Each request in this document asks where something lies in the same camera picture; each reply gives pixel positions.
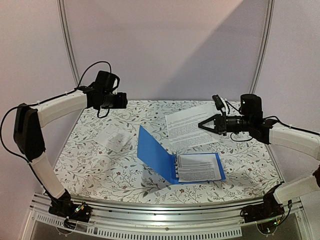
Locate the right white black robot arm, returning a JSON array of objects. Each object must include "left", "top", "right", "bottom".
[{"left": 198, "top": 114, "right": 320, "bottom": 205}]

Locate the blue folder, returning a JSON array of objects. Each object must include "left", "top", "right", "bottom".
[{"left": 136, "top": 125, "right": 227, "bottom": 185}]

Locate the aluminium front rail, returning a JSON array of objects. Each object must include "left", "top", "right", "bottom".
[{"left": 28, "top": 192, "right": 305, "bottom": 230}]

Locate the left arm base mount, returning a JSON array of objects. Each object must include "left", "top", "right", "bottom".
[{"left": 48, "top": 199, "right": 93, "bottom": 230}]

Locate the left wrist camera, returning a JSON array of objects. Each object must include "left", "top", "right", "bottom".
[{"left": 94, "top": 70, "right": 120, "bottom": 94}]

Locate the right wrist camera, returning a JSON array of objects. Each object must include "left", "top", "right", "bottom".
[{"left": 211, "top": 93, "right": 265, "bottom": 120}]

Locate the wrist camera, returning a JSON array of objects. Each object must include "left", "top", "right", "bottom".
[
  {"left": 94, "top": 70, "right": 120, "bottom": 94},
  {"left": 211, "top": 93, "right": 265, "bottom": 120}
]

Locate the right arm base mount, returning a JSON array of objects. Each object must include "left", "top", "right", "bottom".
[{"left": 239, "top": 199, "right": 293, "bottom": 236}]

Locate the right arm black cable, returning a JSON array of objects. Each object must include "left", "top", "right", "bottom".
[{"left": 224, "top": 99, "right": 320, "bottom": 142}]

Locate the floral patterned table mat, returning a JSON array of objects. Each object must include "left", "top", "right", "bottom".
[{"left": 54, "top": 100, "right": 283, "bottom": 205}]

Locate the chrome lever arch clip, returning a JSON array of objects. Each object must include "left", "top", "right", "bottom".
[{"left": 173, "top": 151, "right": 179, "bottom": 179}]

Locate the perforated white cable tray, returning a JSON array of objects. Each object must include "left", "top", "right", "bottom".
[{"left": 30, "top": 213, "right": 243, "bottom": 240}]

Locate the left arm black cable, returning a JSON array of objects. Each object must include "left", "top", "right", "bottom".
[{"left": 0, "top": 61, "right": 113, "bottom": 201}]

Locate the hand drawn sketch paper sheet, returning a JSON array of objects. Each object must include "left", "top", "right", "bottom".
[{"left": 93, "top": 126, "right": 134, "bottom": 153}]

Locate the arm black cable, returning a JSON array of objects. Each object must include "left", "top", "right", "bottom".
[
  {"left": 224, "top": 99, "right": 320, "bottom": 142},
  {"left": 0, "top": 61, "right": 113, "bottom": 201}
]

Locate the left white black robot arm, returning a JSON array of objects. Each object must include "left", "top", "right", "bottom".
[{"left": 13, "top": 86, "right": 128, "bottom": 203}]

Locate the printed paper sheet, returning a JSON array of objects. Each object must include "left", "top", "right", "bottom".
[
  {"left": 165, "top": 103, "right": 219, "bottom": 149},
  {"left": 178, "top": 153, "right": 226, "bottom": 183}
]

